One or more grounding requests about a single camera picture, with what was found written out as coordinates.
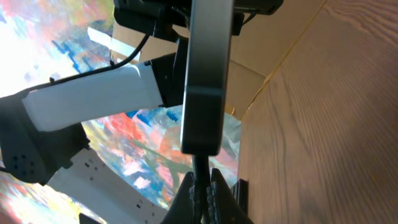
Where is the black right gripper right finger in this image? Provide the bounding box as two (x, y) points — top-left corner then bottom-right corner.
(207, 168), (253, 224)

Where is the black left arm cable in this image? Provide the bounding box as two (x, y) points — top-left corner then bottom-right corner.
(48, 32), (152, 85)

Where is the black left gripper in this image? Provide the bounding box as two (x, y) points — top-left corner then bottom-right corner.
(114, 0), (284, 42)

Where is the white perforated panel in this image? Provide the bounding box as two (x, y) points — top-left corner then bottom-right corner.
(47, 149), (167, 224)

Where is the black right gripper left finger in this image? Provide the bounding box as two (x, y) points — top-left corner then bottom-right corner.
(161, 172), (199, 224)

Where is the brown cardboard box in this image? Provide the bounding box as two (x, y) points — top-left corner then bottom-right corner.
(110, 0), (327, 121)

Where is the colourful patterned floor mat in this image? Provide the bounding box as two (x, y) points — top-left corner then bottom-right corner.
(0, 0), (242, 224)

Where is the Galaxy smartphone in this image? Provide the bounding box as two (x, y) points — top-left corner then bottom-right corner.
(181, 0), (234, 156)

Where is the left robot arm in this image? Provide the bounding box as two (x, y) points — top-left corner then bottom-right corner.
(1, 0), (282, 185)

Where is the black USB charging cable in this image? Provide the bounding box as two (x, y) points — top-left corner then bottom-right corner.
(192, 154), (212, 224)

